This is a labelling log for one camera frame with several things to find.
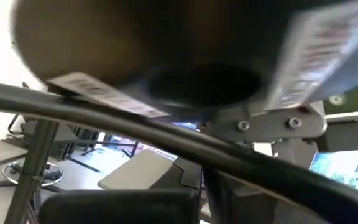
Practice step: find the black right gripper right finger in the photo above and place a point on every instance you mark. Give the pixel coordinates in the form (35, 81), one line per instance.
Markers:
(222, 202)

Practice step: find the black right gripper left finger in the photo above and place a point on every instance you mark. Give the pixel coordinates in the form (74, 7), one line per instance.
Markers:
(120, 207)

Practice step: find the silver metal pole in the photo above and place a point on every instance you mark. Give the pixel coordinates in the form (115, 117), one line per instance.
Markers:
(26, 174)

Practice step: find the black office chair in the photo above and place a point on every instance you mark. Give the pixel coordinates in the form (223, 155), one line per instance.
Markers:
(51, 137)

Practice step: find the grey desk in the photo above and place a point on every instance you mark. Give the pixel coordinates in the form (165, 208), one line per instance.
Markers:
(135, 171)

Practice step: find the black computer monitor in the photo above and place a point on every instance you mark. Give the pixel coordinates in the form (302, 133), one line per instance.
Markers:
(346, 168)

